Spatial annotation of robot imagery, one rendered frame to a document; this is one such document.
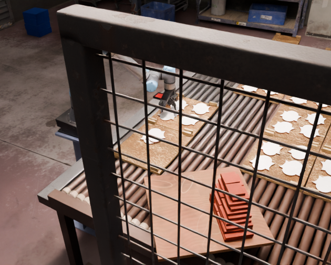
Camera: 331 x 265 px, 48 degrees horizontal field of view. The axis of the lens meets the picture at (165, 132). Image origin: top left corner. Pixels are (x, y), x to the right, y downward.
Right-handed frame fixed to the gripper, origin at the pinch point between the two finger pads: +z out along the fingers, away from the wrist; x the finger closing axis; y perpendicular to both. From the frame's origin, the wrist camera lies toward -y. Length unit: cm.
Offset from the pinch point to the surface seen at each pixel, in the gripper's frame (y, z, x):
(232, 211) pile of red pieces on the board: -81, -19, -78
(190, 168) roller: -40, 3, -38
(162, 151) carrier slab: -36.1, 1.2, -16.9
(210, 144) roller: -14.0, 2.8, -38.4
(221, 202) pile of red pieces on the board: -76, -17, -71
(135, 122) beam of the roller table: -15.9, 2.8, 16.8
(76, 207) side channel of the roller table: -98, 0, -4
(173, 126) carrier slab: -9.7, 0.8, -9.7
